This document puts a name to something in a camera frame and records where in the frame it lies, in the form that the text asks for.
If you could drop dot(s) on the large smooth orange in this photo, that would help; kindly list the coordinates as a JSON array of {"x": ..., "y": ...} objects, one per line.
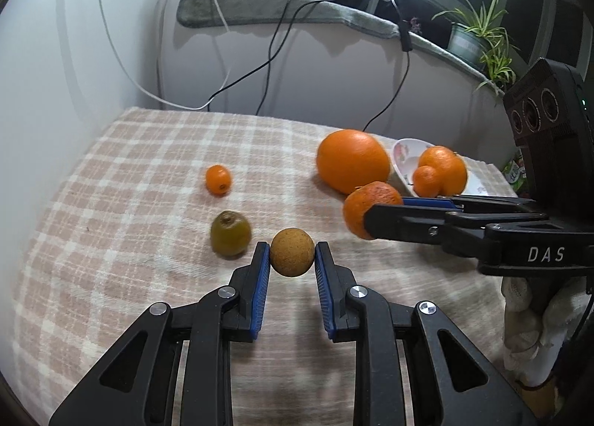
[{"x": 350, "y": 159}]

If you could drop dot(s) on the green package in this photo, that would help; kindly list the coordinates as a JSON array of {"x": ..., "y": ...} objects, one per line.
[{"x": 515, "y": 173}]

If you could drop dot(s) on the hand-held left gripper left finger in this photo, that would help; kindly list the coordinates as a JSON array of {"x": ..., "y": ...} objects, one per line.
[{"x": 262, "y": 291}]

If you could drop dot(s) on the tangerine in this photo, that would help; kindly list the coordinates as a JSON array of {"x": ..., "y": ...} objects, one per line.
[
  {"x": 357, "y": 208},
  {"x": 424, "y": 182}
]

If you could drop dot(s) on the small purple potted plant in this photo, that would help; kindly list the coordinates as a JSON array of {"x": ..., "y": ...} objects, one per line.
[{"x": 416, "y": 25}]

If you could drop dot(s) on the floral white plate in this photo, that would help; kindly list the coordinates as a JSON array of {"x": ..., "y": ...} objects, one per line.
[{"x": 403, "y": 154}]

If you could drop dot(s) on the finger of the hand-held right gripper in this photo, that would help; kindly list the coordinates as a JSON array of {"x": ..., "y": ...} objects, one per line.
[
  {"x": 427, "y": 202},
  {"x": 403, "y": 221}
]

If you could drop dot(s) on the brown longan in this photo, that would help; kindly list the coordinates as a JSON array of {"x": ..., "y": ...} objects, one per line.
[{"x": 290, "y": 252}]

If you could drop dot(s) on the person's right hand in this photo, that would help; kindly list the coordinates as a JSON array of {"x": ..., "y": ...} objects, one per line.
[{"x": 519, "y": 338}]

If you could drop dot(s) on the plaid tablecloth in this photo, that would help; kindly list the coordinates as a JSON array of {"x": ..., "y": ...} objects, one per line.
[{"x": 139, "y": 175}]

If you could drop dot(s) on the small kumquat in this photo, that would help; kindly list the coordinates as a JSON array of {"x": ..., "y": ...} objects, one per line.
[{"x": 218, "y": 179}]

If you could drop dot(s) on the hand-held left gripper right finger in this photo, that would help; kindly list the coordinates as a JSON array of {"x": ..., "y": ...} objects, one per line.
[{"x": 321, "y": 291}]

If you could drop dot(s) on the green kiwi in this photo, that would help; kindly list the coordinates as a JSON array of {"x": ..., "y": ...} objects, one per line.
[{"x": 230, "y": 233}]

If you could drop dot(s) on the large dimpled orange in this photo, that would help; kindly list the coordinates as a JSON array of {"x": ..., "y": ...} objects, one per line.
[{"x": 448, "y": 166}]

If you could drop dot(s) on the potted spider plant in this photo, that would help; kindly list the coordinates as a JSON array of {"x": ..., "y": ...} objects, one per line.
[{"x": 464, "y": 43}]

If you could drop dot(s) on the white refrigerator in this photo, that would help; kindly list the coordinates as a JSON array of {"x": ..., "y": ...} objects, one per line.
[{"x": 46, "y": 82}]

